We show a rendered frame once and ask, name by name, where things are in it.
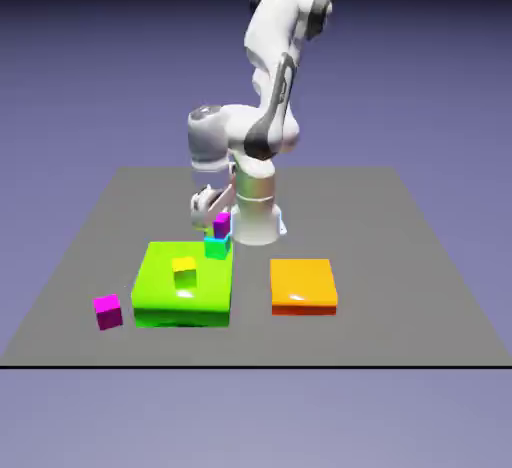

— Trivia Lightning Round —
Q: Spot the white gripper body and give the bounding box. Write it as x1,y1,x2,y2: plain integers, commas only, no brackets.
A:
190,174,238,236

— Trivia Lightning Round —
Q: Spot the small purple cube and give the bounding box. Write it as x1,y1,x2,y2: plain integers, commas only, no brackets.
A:
212,211,233,240

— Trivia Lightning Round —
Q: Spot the small cyan cube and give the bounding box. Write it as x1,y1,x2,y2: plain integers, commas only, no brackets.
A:
203,233,234,262

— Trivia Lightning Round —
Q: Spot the small yellow cube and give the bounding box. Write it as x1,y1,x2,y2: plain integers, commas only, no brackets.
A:
171,256,198,290

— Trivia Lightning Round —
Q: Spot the small magenta cube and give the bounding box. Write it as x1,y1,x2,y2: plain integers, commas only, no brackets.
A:
92,293,124,332

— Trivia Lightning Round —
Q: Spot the large green box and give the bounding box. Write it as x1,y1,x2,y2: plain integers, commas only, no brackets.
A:
130,240,235,330

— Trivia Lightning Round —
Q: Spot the large orange box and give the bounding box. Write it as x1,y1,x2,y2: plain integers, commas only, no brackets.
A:
269,258,339,317

